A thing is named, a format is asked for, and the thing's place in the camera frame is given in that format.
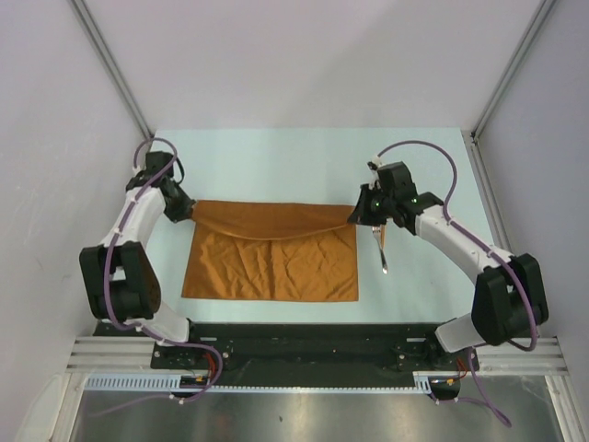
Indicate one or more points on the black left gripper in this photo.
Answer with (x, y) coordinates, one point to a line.
(184, 211)

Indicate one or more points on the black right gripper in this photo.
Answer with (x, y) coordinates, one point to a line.
(361, 215)

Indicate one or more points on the orange-brown cloth napkin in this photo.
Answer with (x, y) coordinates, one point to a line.
(282, 252)

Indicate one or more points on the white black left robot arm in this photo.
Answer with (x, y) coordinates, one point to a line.
(120, 281)

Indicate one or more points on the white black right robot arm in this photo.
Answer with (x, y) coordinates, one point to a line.
(509, 294)

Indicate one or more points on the orange plastic spoon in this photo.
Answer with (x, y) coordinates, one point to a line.
(383, 236)

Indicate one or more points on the silver metal fork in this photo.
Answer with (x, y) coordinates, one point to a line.
(382, 255)

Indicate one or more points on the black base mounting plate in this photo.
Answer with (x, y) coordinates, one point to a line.
(316, 354)

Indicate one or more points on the right aluminium side rail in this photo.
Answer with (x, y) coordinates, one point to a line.
(486, 192)

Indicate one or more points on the aluminium front frame rail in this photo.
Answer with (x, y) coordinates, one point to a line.
(133, 354)

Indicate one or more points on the white slotted cable duct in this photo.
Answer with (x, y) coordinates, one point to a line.
(188, 384)

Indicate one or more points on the left aluminium corner post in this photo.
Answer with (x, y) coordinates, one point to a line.
(106, 57)

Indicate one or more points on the aluminium corner post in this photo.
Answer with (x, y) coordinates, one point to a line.
(516, 61)
(106, 57)

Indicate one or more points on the right aluminium corner post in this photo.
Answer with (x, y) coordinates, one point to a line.
(516, 61)

